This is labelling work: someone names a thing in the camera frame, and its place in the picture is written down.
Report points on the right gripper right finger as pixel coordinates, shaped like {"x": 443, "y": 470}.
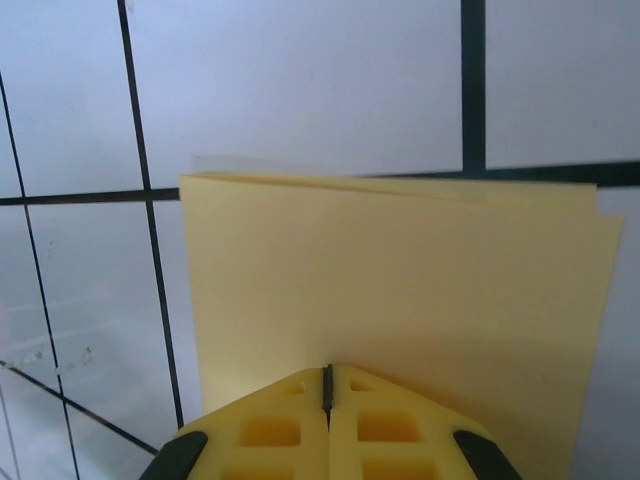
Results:
{"x": 390, "y": 440}

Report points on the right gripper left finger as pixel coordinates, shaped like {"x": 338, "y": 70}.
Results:
{"x": 270, "y": 440}

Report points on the yellow cloth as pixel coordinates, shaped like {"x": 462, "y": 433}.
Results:
{"x": 400, "y": 275}

